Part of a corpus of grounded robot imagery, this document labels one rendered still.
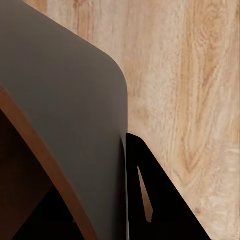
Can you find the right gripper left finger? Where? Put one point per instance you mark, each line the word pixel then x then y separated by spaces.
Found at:
pixel 50 220

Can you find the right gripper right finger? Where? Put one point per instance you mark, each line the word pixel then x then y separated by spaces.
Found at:
pixel 174 220

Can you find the trash can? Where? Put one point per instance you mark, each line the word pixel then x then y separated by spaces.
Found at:
pixel 63 122

